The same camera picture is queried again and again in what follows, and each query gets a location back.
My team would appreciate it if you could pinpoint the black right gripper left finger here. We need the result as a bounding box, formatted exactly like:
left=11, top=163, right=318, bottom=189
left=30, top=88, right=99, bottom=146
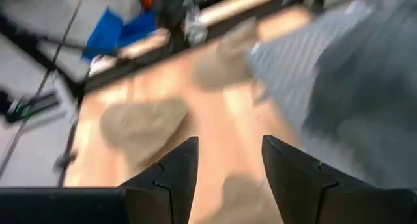
left=118, top=135, right=199, bottom=224

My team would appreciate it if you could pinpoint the tan baseball cap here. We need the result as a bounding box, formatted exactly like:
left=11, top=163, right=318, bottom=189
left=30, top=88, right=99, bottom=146
left=99, top=98, right=190, bottom=168
left=195, top=173, right=284, bottom=224
left=192, top=17, right=261, bottom=91

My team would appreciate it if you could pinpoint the grey perforated metal shelf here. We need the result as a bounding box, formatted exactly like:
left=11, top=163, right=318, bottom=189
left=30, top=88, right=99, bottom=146
left=247, top=0, right=417, bottom=192

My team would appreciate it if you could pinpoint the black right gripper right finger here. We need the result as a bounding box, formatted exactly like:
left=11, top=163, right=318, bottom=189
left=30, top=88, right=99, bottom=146
left=262, top=134, right=376, bottom=224

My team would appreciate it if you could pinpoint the dark green baseball cap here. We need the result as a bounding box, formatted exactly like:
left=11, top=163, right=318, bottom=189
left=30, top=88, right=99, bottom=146
left=301, top=116, right=417, bottom=189
left=312, top=0, right=417, bottom=127

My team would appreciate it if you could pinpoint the black aluminium frame post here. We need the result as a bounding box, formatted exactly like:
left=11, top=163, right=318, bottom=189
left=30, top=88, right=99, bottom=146
left=0, top=12, right=86, bottom=98

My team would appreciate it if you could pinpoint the blue plastic bin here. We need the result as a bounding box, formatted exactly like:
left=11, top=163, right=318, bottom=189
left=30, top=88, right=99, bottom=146
left=81, top=7, right=125, bottom=61
left=117, top=8, right=159, bottom=49

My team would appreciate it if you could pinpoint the black device with green light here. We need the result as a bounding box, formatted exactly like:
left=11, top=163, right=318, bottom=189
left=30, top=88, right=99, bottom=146
left=0, top=87, right=63, bottom=124

